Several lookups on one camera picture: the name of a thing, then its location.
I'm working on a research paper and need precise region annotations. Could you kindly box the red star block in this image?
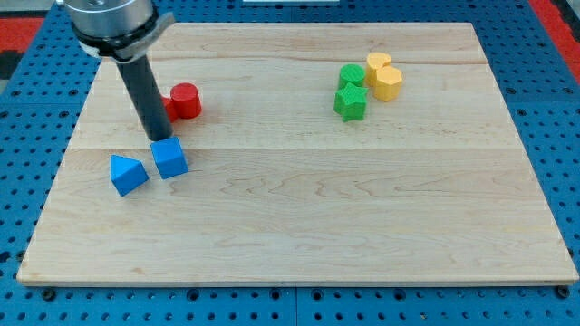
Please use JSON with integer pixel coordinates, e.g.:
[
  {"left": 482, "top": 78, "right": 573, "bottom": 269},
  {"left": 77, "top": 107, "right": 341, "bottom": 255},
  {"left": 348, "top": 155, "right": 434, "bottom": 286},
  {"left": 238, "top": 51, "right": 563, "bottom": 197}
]
[{"left": 161, "top": 96, "right": 179, "bottom": 122}]

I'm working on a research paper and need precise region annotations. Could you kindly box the green cylinder block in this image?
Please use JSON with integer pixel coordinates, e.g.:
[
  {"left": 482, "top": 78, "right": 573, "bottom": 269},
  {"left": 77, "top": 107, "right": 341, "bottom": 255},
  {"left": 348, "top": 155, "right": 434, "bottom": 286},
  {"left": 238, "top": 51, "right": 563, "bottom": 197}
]
[{"left": 338, "top": 63, "right": 365, "bottom": 90}]

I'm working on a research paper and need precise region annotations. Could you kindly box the blue triangle block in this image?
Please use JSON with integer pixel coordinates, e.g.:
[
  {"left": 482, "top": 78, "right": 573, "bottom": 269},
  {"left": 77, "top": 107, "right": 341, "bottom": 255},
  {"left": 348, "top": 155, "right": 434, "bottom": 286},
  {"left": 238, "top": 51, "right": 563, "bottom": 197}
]
[{"left": 110, "top": 155, "right": 149, "bottom": 197}]

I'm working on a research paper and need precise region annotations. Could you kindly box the green star block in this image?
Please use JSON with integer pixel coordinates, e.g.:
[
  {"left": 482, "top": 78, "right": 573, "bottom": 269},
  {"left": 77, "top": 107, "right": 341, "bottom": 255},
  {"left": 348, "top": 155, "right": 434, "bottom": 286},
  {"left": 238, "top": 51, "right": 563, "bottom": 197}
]
[{"left": 333, "top": 82, "right": 368, "bottom": 122}]

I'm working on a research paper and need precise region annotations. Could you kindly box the red cylinder block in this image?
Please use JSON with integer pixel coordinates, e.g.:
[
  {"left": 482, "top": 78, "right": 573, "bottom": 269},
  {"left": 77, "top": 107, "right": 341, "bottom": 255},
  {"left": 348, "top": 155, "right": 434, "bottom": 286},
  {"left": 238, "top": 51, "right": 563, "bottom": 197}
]
[{"left": 170, "top": 82, "right": 202, "bottom": 120}]

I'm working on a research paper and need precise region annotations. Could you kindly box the yellow heart block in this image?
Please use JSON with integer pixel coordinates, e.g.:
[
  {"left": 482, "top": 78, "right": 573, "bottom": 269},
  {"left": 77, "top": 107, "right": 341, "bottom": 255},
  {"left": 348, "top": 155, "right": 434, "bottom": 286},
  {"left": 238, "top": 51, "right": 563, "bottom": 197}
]
[{"left": 365, "top": 52, "right": 392, "bottom": 87}]

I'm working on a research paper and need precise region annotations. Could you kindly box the blue cube block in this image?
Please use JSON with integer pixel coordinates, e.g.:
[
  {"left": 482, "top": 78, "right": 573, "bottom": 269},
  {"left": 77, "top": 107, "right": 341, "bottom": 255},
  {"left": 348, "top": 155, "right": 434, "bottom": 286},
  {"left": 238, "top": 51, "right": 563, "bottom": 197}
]
[{"left": 150, "top": 137, "right": 189, "bottom": 179}]

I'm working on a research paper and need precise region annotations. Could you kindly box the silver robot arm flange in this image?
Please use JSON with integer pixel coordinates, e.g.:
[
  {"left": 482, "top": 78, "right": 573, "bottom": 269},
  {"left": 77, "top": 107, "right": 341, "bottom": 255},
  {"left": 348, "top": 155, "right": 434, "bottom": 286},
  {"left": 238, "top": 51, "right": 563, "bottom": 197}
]
[{"left": 57, "top": 0, "right": 175, "bottom": 64}]

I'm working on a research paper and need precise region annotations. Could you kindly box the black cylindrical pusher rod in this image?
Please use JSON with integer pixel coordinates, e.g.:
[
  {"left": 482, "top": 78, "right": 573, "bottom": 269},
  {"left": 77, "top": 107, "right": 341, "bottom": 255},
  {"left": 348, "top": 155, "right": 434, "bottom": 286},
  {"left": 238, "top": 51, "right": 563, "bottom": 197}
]
[{"left": 117, "top": 55, "right": 173, "bottom": 141}]

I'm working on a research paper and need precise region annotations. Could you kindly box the yellow hexagon block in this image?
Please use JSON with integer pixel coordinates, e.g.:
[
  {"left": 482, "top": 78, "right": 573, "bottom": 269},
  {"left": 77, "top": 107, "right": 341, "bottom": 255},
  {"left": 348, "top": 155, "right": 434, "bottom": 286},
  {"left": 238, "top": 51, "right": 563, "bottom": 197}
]
[{"left": 373, "top": 66, "right": 403, "bottom": 101}]

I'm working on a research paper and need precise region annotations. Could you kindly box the light wooden board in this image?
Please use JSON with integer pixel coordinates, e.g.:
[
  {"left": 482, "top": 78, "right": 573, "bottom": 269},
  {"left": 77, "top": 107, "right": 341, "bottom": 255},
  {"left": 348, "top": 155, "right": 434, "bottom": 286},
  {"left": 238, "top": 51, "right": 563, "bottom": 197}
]
[{"left": 17, "top": 23, "right": 578, "bottom": 287}]

